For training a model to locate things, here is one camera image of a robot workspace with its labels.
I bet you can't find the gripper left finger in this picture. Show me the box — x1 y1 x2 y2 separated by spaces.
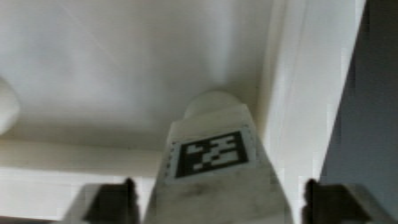
61 178 141 224

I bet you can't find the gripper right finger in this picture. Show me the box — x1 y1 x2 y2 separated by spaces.
303 179 395 224

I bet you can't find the white leg with tag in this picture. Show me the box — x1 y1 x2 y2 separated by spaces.
145 91 294 224

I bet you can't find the white square tabletop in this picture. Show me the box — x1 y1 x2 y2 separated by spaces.
0 0 367 224

